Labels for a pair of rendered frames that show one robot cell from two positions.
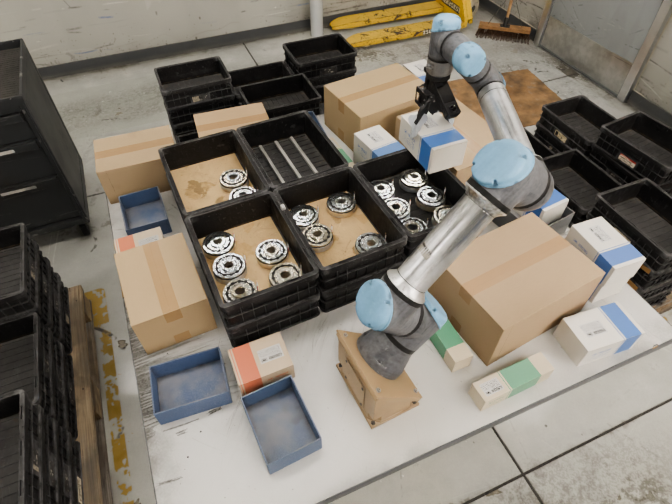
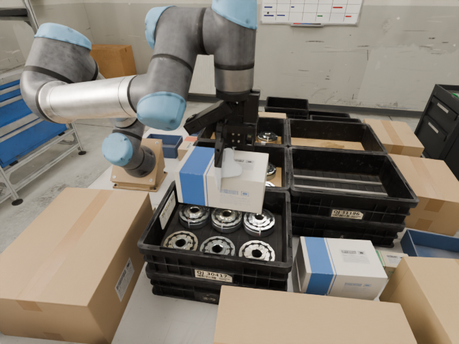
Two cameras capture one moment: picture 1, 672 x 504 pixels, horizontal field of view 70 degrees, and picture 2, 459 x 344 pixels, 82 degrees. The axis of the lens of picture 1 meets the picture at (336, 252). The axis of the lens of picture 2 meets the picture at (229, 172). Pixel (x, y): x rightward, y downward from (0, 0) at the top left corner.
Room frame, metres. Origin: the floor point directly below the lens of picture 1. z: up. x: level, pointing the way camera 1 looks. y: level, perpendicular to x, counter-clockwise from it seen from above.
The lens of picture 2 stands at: (1.59, -0.72, 1.47)
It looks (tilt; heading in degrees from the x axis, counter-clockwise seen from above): 35 degrees down; 125
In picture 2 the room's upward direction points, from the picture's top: straight up
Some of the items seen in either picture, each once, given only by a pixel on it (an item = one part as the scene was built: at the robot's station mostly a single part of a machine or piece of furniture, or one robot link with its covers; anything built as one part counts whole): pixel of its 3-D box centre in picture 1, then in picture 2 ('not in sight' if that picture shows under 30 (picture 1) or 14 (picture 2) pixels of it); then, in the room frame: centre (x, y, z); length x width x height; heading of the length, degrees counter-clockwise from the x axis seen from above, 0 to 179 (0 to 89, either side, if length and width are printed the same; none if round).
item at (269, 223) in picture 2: (380, 189); (259, 218); (1.32, -0.16, 0.86); 0.10 x 0.10 x 0.01
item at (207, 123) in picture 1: (235, 137); (417, 191); (1.74, 0.43, 0.78); 0.30 x 0.22 x 0.16; 109
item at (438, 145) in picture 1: (431, 139); (223, 177); (1.28, -0.30, 1.10); 0.20 x 0.12 x 0.09; 23
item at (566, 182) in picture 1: (567, 203); not in sight; (1.83, -1.20, 0.31); 0.40 x 0.30 x 0.34; 23
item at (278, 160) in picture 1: (291, 159); (340, 183); (1.48, 0.17, 0.87); 0.40 x 0.30 x 0.11; 26
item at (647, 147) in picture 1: (632, 174); not in sight; (1.99, -1.57, 0.37); 0.42 x 0.34 x 0.46; 23
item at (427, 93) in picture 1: (434, 90); (236, 118); (1.31, -0.29, 1.25); 0.09 x 0.08 x 0.12; 23
